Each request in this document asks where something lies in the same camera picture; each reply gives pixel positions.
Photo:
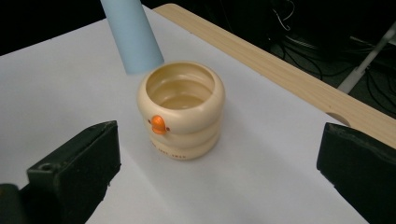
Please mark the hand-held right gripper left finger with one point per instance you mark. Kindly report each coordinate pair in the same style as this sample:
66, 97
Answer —
77, 165

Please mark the light blue hairbrush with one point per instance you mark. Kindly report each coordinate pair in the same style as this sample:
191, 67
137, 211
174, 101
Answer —
130, 34

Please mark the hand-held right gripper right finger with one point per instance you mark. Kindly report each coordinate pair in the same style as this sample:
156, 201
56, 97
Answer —
361, 161

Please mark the cream duck cup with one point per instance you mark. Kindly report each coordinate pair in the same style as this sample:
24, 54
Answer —
193, 124

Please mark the grey metal stand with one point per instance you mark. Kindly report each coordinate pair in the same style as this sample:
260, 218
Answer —
362, 67

